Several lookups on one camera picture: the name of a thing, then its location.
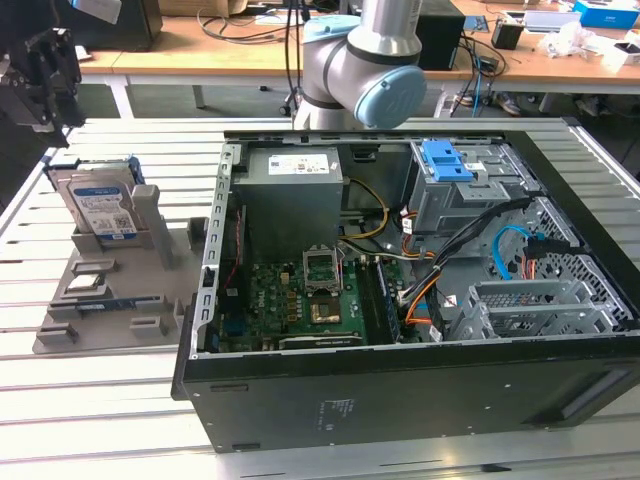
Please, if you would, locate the metal disk bay cage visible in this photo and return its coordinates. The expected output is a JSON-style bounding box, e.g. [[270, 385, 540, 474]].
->
[[404, 139, 541, 246]]

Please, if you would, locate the grey power supply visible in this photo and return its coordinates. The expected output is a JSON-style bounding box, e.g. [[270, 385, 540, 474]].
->
[[232, 149, 346, 251]]

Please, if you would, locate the orange wire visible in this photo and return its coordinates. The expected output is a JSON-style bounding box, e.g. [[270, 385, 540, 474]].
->
[[404, 279, 441, 326]]

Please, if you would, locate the black PC case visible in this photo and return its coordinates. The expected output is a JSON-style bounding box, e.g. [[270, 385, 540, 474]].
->
[[171, 128, 640, 454]]

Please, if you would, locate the metal socket cover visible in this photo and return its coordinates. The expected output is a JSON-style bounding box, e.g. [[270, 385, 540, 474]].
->
[[302, 247, 341, 294]]

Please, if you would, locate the clear plastic bag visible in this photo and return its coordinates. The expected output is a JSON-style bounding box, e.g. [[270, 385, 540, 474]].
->
[[537, 22, 616, 59]]

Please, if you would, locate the yellow wire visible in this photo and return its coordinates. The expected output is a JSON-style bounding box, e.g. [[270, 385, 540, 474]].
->
[[339, 179, 391, 239]]

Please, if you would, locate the black wire with connector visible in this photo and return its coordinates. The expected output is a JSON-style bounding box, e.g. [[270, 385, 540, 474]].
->
[[524, 234, 584, 259]]

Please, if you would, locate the flat silver box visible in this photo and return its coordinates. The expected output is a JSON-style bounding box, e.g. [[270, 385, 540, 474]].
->
[[524, 9, 584, 34]]

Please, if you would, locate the white power strip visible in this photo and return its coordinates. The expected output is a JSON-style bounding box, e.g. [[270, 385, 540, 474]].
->
[[434, 92, 459, 119]]

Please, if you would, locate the blue cardboard box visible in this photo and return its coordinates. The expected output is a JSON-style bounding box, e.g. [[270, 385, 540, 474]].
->
[[572, 0, 640, 29]]

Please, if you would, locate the large black computer box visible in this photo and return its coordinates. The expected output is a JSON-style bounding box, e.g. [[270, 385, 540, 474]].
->
[[52, 0, 164, 51]]

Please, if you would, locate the grey parts rack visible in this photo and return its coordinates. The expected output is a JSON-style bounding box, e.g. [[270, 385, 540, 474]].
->
[[32, 184, 211, 354]]

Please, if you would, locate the black RAM slot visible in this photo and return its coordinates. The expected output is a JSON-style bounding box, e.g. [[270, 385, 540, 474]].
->
[[357, 262, 384, 344]]

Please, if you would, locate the black graphics card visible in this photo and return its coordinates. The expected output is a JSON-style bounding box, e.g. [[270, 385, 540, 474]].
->
[[277, 333, 364, 350]]

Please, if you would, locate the small black box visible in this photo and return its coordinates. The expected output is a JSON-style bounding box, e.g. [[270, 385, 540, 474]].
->
[[417, 14, 466, 71]]

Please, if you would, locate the hard disk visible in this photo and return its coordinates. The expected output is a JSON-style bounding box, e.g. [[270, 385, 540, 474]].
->
[[43, 157, 146, 244]]

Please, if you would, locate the blue plastic bay latch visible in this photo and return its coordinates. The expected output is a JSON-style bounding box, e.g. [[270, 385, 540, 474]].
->
[[421, 139, 474, 184]]

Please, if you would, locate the wooden desk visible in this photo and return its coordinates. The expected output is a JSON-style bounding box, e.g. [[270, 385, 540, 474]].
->
[[74, 0, 640, 84]]

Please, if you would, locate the black cable bundle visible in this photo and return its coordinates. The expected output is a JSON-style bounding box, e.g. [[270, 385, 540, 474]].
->
[[399, 197, 531, 306]]

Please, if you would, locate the green motherboard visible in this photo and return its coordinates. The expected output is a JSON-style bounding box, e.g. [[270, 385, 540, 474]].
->
[[219, 259, 401, 351]]

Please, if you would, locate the white box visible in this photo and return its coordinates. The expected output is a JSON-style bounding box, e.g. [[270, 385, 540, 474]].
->
[[602, 39, 640, 66]]

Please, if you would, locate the silver CPU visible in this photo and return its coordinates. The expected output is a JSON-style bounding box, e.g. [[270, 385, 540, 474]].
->
[[67, 273, 106, 294]]

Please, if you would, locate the blue wire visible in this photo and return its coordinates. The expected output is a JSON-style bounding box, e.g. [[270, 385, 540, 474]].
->
[[492, 225, 531, 281]]

